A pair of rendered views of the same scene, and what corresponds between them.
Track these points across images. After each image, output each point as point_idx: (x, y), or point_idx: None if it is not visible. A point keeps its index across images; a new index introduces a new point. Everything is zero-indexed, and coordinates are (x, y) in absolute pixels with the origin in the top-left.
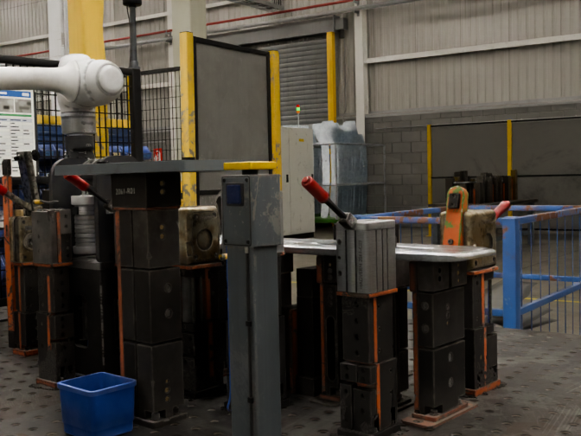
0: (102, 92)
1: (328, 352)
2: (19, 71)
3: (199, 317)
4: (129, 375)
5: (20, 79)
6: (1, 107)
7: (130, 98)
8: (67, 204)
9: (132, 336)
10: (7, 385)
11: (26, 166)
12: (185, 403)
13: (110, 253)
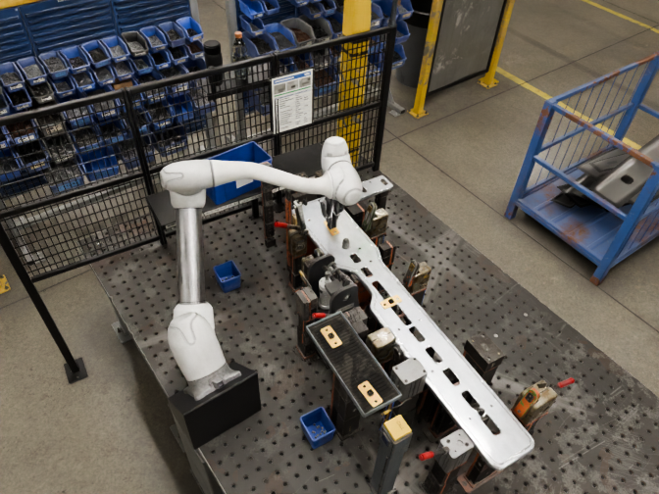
0: (346, 205)
1: (436, 419)
2: (295, 184)
3: None
4: (333, 415)
5: (295, 189)
6: (289, 87)
7: (385, 48)
8: (317, 278)
9: (336, 409)
10: (281, 343)
11: (298, 213)
12: None
13: None
